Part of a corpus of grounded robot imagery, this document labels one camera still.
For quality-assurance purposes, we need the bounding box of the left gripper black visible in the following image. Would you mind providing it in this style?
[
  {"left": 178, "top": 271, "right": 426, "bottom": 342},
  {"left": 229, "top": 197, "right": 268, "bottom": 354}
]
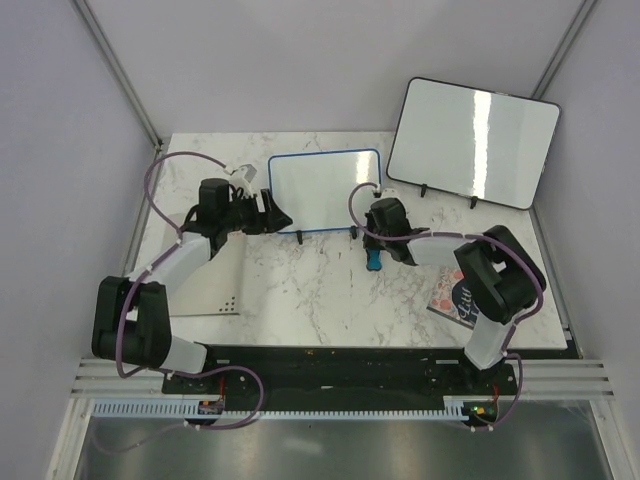
[{"left": 221, "top": 189, "right": 292, "bottom": 236}]

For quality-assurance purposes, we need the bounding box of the blue heart-shaped eraser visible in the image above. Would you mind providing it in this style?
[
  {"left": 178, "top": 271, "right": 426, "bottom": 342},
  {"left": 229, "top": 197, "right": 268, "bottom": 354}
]
[{"left": 365, "top": 248, "right": 382, "bottom": 272}]

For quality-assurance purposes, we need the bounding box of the small blue-framed whiteboard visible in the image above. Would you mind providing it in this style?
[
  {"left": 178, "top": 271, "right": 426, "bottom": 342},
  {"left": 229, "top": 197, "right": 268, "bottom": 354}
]
[{"left": 268, "top": 149, "right": 381, "bottom": 234}]

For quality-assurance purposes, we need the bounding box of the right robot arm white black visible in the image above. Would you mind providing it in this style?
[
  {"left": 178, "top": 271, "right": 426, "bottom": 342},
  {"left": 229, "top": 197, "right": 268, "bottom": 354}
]
[{"left": 365, "top": 197, "right": 546, "bottom": 394}]

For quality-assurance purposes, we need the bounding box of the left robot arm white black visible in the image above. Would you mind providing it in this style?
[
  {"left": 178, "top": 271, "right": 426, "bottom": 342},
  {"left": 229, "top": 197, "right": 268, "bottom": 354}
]
[{"left": 91, "top": 178, "right": 293, "bottom": 393}]

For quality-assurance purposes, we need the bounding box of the large black-framed whiteboard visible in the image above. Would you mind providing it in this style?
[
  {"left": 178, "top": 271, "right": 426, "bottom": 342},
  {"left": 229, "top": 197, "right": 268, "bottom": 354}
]
[{"left": 386, "top": 77, "right": 561, "bottom": 210}]

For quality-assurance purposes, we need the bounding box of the white paper sheet with dots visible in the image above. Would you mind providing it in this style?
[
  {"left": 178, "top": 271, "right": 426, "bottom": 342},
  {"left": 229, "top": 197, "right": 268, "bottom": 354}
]
[{"left": 156, "top": 232, "right": 246, "bottom": 317}]

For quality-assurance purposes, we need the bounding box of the colourful Little Women book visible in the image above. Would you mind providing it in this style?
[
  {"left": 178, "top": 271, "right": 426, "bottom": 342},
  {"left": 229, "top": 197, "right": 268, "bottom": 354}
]
[{"left": 427, "top": 267, "right": 480, "bottom": 330}]

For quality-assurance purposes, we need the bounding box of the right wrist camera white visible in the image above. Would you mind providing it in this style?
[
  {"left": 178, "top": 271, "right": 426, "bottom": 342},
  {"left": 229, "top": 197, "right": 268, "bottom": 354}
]
[{"left": 373, "top": 186, "right": 400, "bottom": 200}]

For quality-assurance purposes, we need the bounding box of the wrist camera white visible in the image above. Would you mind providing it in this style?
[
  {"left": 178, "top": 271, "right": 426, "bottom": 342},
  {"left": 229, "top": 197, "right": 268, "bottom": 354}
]
[
  {"left": 373, "top": 186, "right": 400, "bottom": 200},
  {"left": 229, "top": 164, "right": 257, "bottom": 198}
]

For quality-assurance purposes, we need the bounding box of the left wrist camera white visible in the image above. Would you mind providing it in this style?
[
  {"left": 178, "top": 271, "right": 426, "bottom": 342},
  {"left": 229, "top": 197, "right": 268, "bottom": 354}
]
[{"left": 229, "top": 164, "right": 257, "bottom": 198}]

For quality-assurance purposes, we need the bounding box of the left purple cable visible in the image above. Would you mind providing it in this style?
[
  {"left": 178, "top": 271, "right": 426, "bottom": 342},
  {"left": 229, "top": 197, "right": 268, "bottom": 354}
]
[{"left": 92, "top": 151, "right": 266, "bottom": 454}]

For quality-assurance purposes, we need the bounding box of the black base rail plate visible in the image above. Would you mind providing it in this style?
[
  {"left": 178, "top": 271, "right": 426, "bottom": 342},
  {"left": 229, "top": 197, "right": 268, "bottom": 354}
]
[{"left": 162, "top": 345, "right": 517, "bottom": 411}]

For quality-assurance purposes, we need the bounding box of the white slotted cable duct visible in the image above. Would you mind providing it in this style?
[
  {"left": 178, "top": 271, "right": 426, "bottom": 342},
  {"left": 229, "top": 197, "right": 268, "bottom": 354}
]
[{"left": 91, "top": 398, "right": 481, "bottom": 421}]

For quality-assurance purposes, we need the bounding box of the aluminium frame rail front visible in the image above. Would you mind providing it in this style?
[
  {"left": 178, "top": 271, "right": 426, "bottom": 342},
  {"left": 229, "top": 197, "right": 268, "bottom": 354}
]
[{"left": 70, "top": 359, "right": 614, "bottom": 400}]

